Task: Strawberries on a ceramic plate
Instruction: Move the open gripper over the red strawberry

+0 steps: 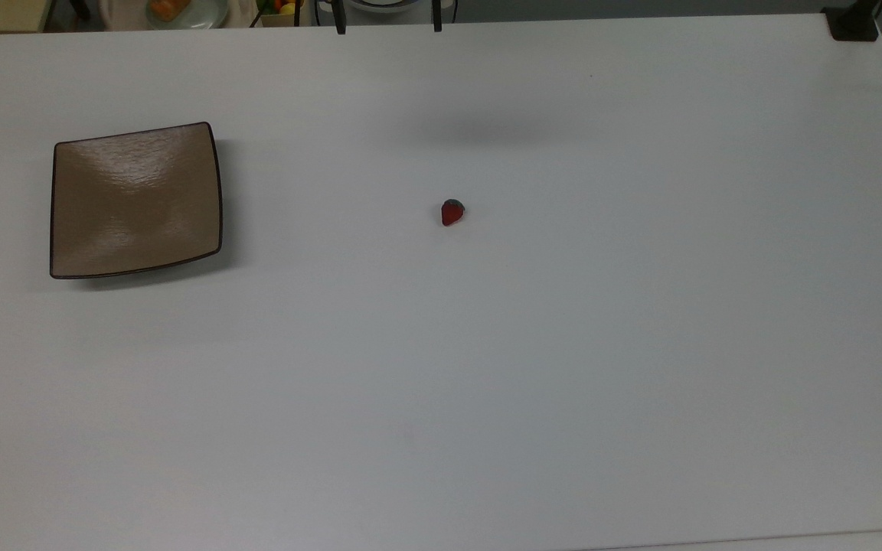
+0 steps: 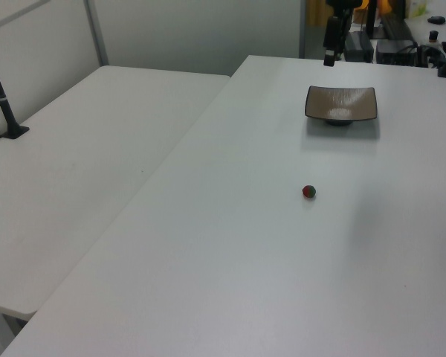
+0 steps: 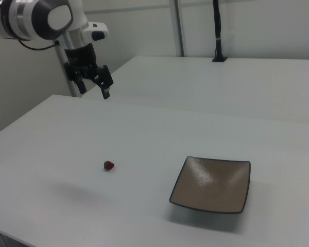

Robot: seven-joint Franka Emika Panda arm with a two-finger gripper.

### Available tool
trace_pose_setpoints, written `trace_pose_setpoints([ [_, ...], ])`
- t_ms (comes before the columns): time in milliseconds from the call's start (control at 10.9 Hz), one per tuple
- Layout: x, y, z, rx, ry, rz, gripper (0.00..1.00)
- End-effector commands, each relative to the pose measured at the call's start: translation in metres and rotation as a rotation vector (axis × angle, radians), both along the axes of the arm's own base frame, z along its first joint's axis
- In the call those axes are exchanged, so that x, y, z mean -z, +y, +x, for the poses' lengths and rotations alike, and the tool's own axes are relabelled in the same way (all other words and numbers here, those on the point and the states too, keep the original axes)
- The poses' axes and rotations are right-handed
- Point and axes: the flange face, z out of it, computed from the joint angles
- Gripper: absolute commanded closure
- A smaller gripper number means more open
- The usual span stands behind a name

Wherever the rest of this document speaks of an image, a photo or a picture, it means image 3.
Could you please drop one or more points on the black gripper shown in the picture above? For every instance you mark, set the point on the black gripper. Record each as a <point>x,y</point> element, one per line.
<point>81,57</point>

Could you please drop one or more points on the black camera stand pole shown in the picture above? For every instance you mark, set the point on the black camera stand pole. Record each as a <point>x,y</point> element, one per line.
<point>217,28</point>

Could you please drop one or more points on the aluminium frame post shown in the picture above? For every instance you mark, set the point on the aluminium frame post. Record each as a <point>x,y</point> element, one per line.
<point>64,64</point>
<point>177,28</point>

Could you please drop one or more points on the square brown ceramic plate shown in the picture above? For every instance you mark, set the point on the square brown ceramic plate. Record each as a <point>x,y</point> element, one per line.
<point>211,186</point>

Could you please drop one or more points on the small red strawberry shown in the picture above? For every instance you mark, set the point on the small red strawberry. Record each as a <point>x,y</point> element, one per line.
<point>109,166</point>

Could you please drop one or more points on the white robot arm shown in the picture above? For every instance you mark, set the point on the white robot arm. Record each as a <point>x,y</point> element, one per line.
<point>28,18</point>

